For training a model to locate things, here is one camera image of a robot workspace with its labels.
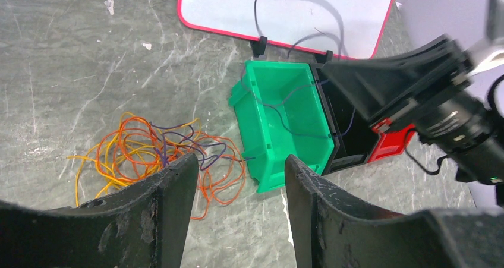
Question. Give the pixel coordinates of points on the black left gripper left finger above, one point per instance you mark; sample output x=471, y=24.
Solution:
x=142, y=225

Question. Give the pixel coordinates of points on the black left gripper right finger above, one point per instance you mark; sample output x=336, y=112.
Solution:
x=333, y=228

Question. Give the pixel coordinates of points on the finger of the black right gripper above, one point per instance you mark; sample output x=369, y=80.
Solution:
x=392, y=93

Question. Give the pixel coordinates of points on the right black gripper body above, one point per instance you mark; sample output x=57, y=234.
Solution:
x=469, y=134

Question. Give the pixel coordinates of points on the black plastic bin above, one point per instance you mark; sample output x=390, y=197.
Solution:
x=354, y=141

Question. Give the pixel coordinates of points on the red plastic bin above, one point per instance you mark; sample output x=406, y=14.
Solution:
x=389, y=144

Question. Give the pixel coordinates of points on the green plastic bin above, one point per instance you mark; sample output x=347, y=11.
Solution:
x=279, y=113

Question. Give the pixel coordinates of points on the black whiteboard stand foot right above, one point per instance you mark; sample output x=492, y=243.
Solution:
x=322, y=58

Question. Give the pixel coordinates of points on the black whiteboard stand foot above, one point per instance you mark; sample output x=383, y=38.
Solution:
x=322, y=58
x=258, y=46

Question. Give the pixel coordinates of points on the pink framed whiteboard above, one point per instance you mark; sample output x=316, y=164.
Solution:
x=308, y=25

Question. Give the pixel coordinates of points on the black whiteboard stand foot left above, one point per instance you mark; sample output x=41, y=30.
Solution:
x=258, y=46

